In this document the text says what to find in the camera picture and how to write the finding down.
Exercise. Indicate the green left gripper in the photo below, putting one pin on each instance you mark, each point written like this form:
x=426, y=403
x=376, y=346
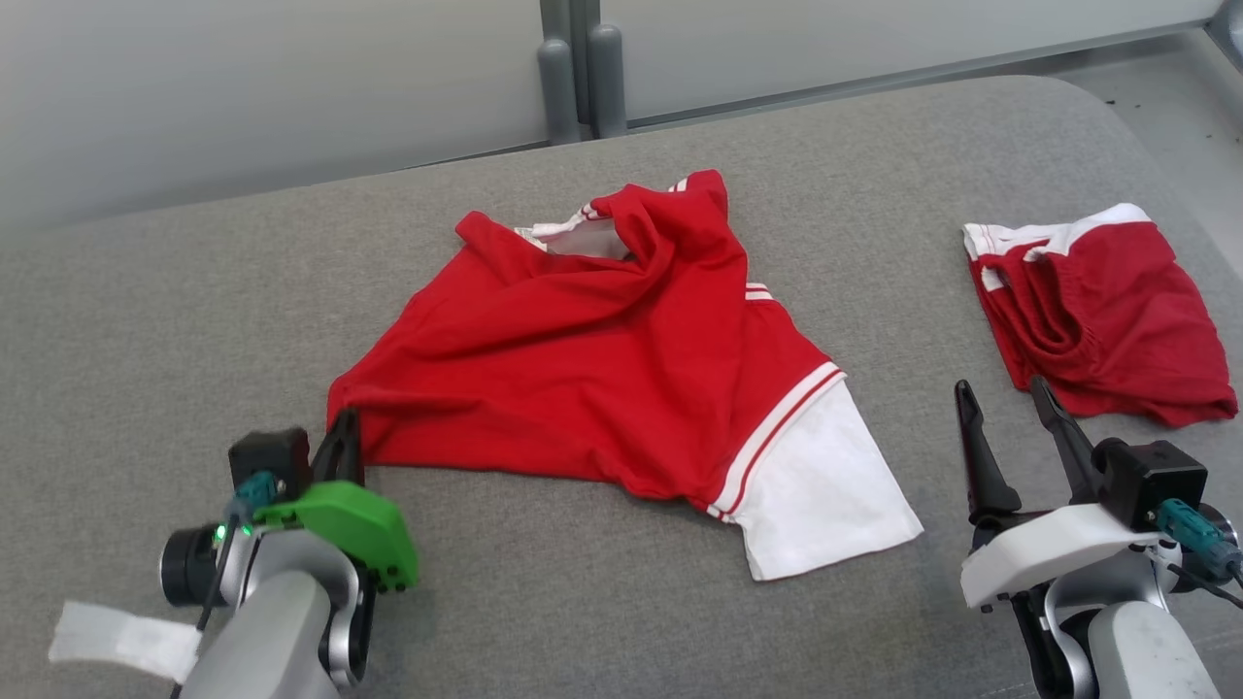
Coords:
x=359, y=519

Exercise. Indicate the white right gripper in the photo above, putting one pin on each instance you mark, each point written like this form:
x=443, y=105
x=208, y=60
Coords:
x=1058, y=549

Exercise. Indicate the red shorts with white stripe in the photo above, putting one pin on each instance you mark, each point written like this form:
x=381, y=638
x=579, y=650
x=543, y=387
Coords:
x=1117, y=311

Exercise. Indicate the red jersey with white sleeves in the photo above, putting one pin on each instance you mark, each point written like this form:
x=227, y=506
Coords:
x=602, y=369

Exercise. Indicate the white tape strip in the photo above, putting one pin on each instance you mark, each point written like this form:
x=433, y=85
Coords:
x=117, y=636

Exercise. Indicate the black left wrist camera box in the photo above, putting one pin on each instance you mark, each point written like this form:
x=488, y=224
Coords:
x=267, y=456

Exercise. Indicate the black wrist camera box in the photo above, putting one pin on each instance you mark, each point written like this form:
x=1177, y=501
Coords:
x=1156, y=481
x=267, y=456

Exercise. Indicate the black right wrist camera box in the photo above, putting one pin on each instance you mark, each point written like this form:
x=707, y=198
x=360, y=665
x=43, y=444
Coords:
x=1156, y=481

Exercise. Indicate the grey partition post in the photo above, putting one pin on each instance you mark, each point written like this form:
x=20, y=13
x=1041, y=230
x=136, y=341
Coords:
x=558, y=87
x=606, y=83

